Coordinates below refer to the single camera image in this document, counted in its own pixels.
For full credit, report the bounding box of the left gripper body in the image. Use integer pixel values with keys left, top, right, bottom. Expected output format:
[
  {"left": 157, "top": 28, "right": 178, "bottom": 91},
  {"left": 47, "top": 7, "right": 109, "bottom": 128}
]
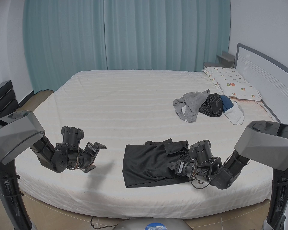
[{"left": 78, "top": 142, "right": 100, "bottom": 168}]

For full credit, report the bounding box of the white printed pillow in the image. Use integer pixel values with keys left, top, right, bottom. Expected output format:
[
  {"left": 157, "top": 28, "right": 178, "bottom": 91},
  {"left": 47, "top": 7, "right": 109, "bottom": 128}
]
[{"left": 202, "top": 66, "right": 264, "bottom": 101}]

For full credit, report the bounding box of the grey bedside table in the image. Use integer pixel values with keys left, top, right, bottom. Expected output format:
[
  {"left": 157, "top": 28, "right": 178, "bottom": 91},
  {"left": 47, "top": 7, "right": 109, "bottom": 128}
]
[{"left": 204, "top": 50, "right": 235, "bottom": 68}]

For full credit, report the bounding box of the black chest of drawers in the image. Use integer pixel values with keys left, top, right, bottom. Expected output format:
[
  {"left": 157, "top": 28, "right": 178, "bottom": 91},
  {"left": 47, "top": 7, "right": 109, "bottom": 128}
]
[{"left": 0, "top": 80, "right": 20, "bottom": 117}]

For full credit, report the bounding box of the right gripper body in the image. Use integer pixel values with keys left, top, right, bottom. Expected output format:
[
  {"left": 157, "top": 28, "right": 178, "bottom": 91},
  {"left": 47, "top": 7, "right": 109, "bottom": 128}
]
[{"left": 176, "top": 160, "right": 197, "bottom": 178}]

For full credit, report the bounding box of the black T-shirt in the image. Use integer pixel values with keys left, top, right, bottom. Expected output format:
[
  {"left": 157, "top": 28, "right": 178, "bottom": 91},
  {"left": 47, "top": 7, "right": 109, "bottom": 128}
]
[{"left": 123, "top": 139, "right": 196, "bottom": 189}]

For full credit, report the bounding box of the black satin garment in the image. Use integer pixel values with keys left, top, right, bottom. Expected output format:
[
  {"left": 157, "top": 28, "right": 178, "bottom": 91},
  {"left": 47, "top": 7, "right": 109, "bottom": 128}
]
[{"left": 198, "top": 93, "right": 223, "bottom": 118}]

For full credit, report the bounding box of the grey garment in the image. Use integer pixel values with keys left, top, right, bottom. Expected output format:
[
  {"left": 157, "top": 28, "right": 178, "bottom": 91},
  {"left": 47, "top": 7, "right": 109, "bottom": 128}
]
[{"left": 173, "top": 89, "right": 211, "bottom": 123}]

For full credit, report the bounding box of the blue-green curtain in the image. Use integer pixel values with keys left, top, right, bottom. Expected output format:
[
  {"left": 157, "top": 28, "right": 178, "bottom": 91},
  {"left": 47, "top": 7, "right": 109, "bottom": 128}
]
[
  {"left": 23, "top": 0, "right": 108, "bottom": 92},
  {"left": 104, "top": 0, "right": 232, "bottom": 72}
]

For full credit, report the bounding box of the white garment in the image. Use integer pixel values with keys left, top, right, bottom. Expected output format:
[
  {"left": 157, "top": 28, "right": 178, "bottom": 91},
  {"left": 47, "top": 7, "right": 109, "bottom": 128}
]
[{"left": 224, "top": 104, "right": 245, "bottom": 125}]

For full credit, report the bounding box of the bed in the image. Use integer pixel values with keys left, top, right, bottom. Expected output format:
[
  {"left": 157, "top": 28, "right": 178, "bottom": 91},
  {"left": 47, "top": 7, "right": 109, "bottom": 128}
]
[{"left": 14, "top": 43, "right": 288, "bottom": 221}]

